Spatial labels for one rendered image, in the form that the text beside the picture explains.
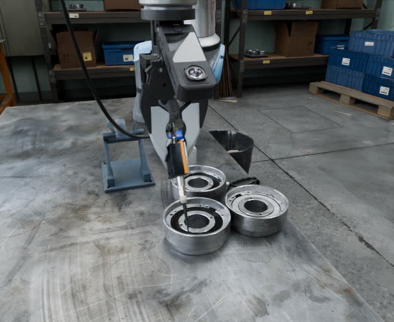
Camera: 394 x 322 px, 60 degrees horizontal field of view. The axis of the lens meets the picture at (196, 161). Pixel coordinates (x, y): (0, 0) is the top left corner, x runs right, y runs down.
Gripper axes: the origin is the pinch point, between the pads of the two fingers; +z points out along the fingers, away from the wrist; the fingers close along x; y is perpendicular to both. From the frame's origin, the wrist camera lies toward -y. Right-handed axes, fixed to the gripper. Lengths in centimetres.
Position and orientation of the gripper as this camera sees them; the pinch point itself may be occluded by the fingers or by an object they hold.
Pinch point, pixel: (175, 154)
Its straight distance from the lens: 51.8
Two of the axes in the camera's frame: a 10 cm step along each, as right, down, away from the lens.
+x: -9.6, 1.3, -2.6
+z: 0.0, 9.0, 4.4
